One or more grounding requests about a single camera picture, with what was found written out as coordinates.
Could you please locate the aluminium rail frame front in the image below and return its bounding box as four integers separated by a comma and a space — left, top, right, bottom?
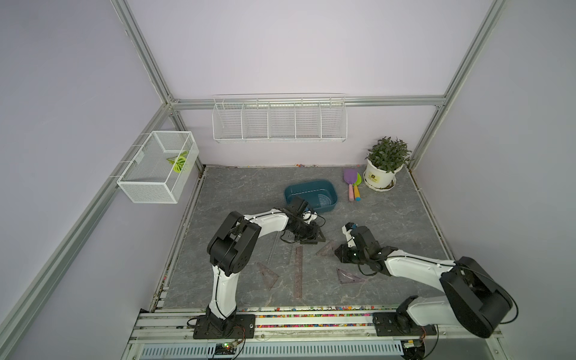
121, 306, 513, 359

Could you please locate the potted green plant white pot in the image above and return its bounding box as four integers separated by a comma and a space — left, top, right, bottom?
363, 136, 411, 192

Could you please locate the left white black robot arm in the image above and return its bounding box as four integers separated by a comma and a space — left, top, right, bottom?
207, 208, 323, 322

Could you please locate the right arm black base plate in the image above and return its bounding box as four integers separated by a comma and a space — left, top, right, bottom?
372, 312, 438, 338

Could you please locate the teal plastic storage box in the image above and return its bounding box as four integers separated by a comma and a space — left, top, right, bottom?
284, 179, 338, 214

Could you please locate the green leaf toy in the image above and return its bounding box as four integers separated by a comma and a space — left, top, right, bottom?
167, 151, 188, 173

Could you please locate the pink triangle ruler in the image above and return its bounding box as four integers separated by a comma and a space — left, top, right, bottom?
256, 262, 279, 290
316, 241, 338, 257

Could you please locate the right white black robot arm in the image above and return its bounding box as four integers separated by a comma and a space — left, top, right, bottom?
334, 223, 518, 338

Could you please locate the white mesh side basket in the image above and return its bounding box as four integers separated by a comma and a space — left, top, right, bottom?
116, 130, 199, 204

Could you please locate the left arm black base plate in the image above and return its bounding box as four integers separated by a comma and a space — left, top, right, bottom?
193, 313, 256, 340

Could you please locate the purple triangle ruler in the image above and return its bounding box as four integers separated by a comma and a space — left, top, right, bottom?
336, 268, 366, 284

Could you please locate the purple toy shovel pink handle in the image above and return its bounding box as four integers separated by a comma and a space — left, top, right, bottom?
343, 169, 357, 202

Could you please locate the long pink straight ruler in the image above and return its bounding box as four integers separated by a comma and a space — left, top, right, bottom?
294, 245, 304, 300

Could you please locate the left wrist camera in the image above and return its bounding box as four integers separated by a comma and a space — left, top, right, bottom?
302, 210, 319, 224

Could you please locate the long white wire wall basket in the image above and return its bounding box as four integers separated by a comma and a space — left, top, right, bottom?
211, 95, 348, 143

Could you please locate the clear blue protractor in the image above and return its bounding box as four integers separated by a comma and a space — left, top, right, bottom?
311, 190, 335, 212

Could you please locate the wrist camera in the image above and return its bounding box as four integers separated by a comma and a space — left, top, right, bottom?
342, 222, 357, 248
302, 210, 319, 224

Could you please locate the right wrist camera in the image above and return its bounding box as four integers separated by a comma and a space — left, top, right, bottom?
342, 222, 357, 248

